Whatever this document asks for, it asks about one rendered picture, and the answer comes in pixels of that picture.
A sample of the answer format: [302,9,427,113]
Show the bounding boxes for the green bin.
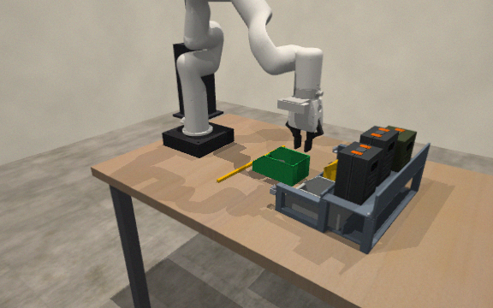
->
[252,146,310,187]

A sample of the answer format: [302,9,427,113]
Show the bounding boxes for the yellow open bin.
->
[324,160,337,181]

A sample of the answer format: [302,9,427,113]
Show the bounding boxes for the olive green tool case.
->
[386,126,417,172]

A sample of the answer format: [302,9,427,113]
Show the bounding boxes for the yellow vertical bar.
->
[217,161,252,183]

